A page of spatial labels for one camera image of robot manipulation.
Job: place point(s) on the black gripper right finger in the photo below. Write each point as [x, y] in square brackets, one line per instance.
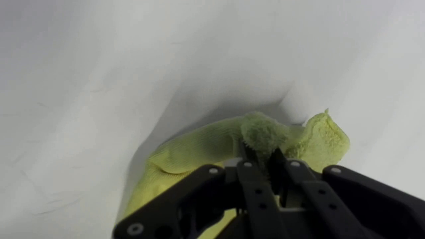
[341, 203]

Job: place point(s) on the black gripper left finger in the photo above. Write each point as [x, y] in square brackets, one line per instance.
[200, 203]

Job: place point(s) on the yellow cloth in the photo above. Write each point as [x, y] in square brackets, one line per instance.
[200, 146]

